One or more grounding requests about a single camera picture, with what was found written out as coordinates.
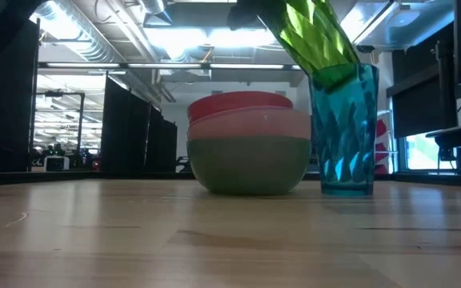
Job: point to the ceiling security camera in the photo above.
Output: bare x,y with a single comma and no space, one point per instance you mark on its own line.
365,48

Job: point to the small white device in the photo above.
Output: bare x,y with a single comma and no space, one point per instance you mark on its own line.
56,163

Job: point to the black desk shelf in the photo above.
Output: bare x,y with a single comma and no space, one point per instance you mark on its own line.
458,136

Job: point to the black pipe frame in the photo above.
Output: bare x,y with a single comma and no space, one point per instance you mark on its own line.
80,116

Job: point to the silver ventilation duct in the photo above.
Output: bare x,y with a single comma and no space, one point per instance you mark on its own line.
94,40

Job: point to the red and white object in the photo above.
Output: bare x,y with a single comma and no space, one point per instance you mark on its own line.
380,148

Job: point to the tall black side panel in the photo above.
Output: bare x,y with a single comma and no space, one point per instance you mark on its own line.
2,120

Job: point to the black partition wall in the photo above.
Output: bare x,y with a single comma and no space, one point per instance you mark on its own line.
134,132

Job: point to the red bowl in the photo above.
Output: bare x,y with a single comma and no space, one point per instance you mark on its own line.
234,102

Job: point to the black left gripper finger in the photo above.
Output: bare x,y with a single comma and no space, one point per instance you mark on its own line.
242,14

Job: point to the green faceted tumbler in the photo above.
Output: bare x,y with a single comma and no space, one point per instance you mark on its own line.
310,36

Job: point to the long ceiling light bar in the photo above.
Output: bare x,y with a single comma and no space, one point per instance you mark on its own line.
162,65

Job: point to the pale pink bowl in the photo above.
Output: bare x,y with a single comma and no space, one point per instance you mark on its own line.
254,126

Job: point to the blue faceted tumbler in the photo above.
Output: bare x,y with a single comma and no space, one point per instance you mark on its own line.
344,144

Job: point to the large green bowl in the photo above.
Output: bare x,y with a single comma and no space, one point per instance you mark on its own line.
250,166

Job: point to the black monitor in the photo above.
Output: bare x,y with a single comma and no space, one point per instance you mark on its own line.
422,108

